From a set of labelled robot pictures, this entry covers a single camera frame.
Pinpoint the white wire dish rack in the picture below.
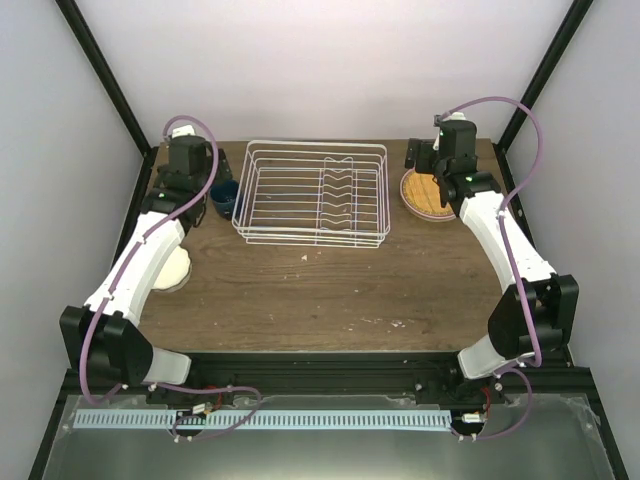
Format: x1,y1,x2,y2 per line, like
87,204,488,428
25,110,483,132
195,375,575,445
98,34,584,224
232,140,391,248

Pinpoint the white scalloped bowl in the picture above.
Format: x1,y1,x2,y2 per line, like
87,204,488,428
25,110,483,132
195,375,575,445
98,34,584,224
152,246,192,293

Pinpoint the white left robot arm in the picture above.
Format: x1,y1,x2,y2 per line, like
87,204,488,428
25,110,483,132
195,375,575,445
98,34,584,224
59,135,232,406

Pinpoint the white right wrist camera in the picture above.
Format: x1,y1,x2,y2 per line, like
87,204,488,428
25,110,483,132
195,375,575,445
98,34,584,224
433,112,466,127

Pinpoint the light blue slotted strip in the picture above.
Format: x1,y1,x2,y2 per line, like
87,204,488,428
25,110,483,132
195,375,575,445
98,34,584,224
72,409,452,432

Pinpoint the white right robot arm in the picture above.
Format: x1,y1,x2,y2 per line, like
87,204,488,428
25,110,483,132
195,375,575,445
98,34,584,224
405,112,579,403

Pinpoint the dark blue ceramic mug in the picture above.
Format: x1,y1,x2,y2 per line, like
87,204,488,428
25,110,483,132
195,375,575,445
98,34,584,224
209,180,239,220

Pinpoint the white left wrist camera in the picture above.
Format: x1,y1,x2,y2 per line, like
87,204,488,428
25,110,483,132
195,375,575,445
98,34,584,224
169,125,196,139

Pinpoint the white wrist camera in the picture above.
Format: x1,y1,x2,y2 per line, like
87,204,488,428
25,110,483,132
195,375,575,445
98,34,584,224
433,112,466,127
169,125,196,139

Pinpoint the black aluminium frame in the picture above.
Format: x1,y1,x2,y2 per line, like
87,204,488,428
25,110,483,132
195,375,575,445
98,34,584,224
28,1,629,479

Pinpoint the pink plate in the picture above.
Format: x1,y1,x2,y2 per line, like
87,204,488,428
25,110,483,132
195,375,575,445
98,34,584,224
399,168,459,222

